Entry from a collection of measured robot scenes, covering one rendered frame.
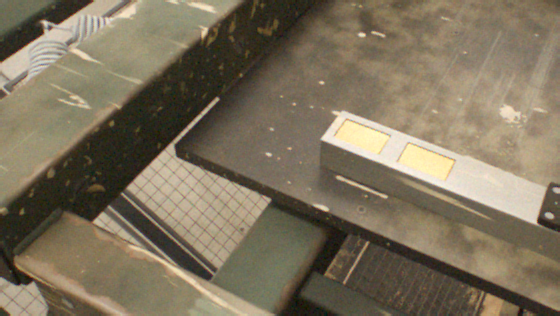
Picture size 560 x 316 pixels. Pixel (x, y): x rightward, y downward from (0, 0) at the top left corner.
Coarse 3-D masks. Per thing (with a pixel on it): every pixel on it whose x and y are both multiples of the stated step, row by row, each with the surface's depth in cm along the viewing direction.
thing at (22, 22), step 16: (0, 0) 97; (16, 0) 98; (32, 0) 100; (48, 0) 102; (64, 0) 104; (80, 0) 110; (0, 16) 96; (16, 16) 97; (32, 16) 99; (48, 16) 103; (64, 16) 109; (0, 32) 95; (16, 32) 97; (32, 32) 102; (0, 48) 96; (16, 48) 102
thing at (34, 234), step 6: (60, 210) 51; (66, 210) 52; (54, 216) 50; (42, 222) 49; (48, 222) 50; (36, 228) 49; (42, 228) 49; (30, 234) 49; (36, 234) 49; (24, 240) 48; (30, 240) 48; (18, 246) 48; (24, 246) 48; (18, 252) 48
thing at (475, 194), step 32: (384, 128) 62; (320, 160) 63; (352, 160) 60; (384, 160) 59; (384, 192) 61; (416, 192) 59; (448, 192) 57; (480, 192) 57; (512, 192) 57; (544, 192) 57; (480, 224) 58; (512, 224) 56; (544, 256) 57
